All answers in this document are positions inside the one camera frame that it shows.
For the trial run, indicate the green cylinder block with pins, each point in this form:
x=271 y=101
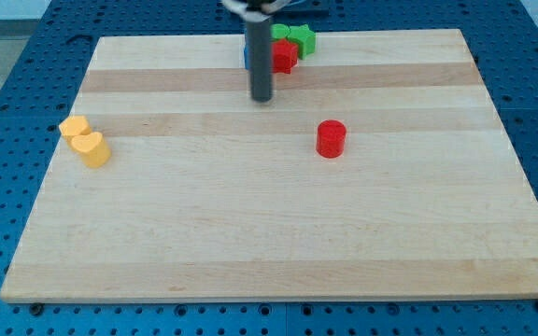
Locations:
x=279 y=31

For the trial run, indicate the wooden board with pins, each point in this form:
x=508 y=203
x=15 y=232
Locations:
x=208 y=196

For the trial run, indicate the blue block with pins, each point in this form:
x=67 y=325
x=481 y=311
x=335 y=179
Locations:
x=245 y=57

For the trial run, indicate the red cylinder block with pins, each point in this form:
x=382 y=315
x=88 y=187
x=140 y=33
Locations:
x=331 y=138

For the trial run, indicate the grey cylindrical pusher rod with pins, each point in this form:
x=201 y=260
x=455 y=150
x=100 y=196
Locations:
x=260 y=56

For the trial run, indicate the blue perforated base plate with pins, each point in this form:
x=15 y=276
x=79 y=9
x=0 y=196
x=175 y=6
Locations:
x=44 y=83

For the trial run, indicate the green star block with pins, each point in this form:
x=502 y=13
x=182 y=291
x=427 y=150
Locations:
x=305 y=38

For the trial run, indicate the yellow pentagon block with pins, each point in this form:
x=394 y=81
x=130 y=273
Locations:
x=74 y=126

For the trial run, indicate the red star block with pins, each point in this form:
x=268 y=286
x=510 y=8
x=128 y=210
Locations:
x=285 y=56

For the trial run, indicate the yellow heart block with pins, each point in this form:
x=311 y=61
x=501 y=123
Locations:
x=92 y=149

